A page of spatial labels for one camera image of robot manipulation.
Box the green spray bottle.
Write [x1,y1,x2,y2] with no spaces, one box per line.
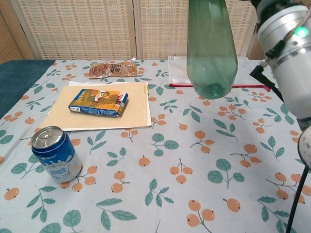
[186,0,239,99]

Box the beige paper folder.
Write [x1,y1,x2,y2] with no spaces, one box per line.
[36,82,152,132]

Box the clear mesh zip pouch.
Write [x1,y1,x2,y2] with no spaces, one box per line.
[167,55,272,92]

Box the floral fruit print tablecloth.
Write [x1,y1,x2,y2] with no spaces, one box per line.
[0,59,311,233]

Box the blue orange carton box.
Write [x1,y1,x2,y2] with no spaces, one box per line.
[68,88,129,117]

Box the brown snack pouch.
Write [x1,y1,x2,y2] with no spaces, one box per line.
[88,57,138,79]

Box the blue white milk can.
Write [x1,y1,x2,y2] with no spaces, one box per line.
[31,125,83,184]

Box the woven bamboo folding screen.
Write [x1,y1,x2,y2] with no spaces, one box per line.
[0,0,311,64]

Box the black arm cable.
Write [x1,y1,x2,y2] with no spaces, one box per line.
[249,40,310,233]

